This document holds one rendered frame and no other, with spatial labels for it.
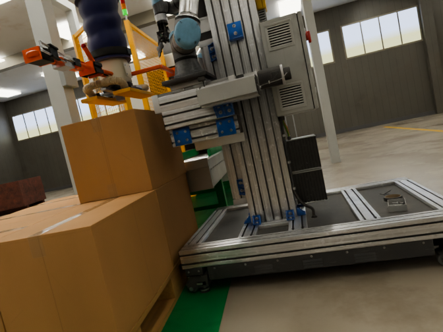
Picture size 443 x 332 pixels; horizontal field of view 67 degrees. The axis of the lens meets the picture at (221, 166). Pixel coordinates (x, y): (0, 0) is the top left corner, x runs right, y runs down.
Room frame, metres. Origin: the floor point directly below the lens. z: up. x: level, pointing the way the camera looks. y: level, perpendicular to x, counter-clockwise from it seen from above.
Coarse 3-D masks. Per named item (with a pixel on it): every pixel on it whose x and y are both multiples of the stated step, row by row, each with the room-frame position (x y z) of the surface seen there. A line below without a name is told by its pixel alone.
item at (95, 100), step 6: (96, 96) 1.78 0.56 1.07; (102, 96) 1.87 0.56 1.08; (84, 102) 1.80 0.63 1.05; (90, 102) 1.83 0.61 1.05; (96, 102) 1.87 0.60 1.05; (102, 102) 1.91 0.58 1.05; (108, 102) 1.95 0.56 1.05; (114, 102) 1.99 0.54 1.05; (120, 102) 2.04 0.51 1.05; (126, 102) 2.10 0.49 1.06
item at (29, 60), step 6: (30, 48) 1.31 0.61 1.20; (36, 48) 1.30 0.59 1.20; (24, 54) 1.32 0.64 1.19; (42, 54) 1.32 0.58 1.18; (24, 60) 1.32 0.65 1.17; (30, 60) 1.31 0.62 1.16; (36, 60) 1.31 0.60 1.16; (42, 60) 1.32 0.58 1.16; (48, 60) 1.34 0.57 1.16; (54, 60) 1.38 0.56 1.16; (42, 66) 1.39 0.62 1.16
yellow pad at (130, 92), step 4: (124, 88) 1.75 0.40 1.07; (128, 88) 1.74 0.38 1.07; (132, 88) 1.77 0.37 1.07; (116, 92) 1.76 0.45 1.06; (120, 92) 1.75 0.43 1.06; (124, 92) 1.76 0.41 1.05; (128, 92) 1.78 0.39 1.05; (132, 92) 1.80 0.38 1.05; (136, 92) 1.83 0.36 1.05; (140, 92) 1.87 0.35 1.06; (144, 92) 1.92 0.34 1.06; (148, 92) 1.98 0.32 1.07; (152, 92) 2.05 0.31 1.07; (124, 96) 1.87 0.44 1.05; (128, 96) 1.90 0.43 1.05; (132, 96) 1.93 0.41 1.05; (136, 96) 1.96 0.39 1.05; (140, 96) 1.99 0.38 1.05; (144, 96) 2.02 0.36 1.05; (148, 96) 2.05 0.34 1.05
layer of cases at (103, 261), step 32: (160, 192) 1.67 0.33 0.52; (0, 224) 1.56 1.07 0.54; (32, 224) 1.33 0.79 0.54; (64, 224) 1.15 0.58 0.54; (96, 224) 1.05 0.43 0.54; (128, 224) 1.26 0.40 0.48; (160, 224) 1.57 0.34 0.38; (192, 224) 2.10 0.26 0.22; (0, 256) 1.07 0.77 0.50; (32, 256) 1.05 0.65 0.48; (64, 256) 1.04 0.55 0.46; (96, 256) 1.02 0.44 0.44; (128, 256) 1.20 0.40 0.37; (160, 256) 1.48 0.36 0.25; (0, 288) 1.08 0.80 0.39; (32, 288) 1.06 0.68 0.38; (64, 288) 1.04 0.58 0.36; (96, 288) 1.02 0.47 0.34; (128, 288) 1.14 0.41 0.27; (0, 320) 1.08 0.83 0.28; (32, 320) 1.06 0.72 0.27; (64, 320) 1.05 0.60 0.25; (96, 320) 1.03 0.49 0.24; (128, 320) 1.09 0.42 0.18
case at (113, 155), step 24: (96, 120) 1.64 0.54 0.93; (120, 120) 1.62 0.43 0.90; (144, 120) 1.70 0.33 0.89; (72, 144) 1.67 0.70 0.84; (96, 144) 1.65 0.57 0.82; (120, 144) 1.62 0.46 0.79; (144, 144) 1.63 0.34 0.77; (168, 144) 1.96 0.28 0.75; (72, 168) 1.68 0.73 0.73; (96, 168) 1.65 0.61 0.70; (120, 168) 1.63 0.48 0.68; (144, 168) 1.61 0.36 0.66; (168, 168) 1.88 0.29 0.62; (96, 192) 1.66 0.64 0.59; (120, 192) 1.63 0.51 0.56
